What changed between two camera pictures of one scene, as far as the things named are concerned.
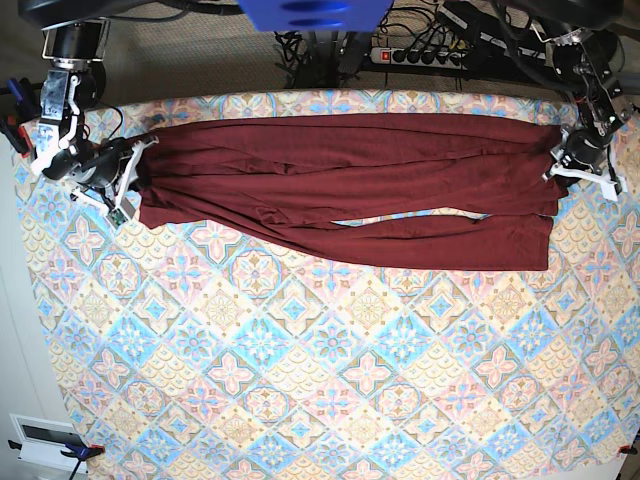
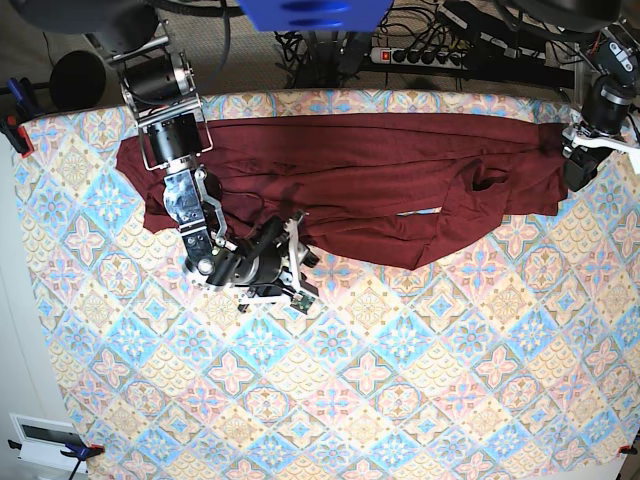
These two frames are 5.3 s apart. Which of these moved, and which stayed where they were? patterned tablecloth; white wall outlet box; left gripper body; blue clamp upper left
Moved: left gripper body
Stayed: white wall outlet box; patterned tablecloth; blue clamp upper left
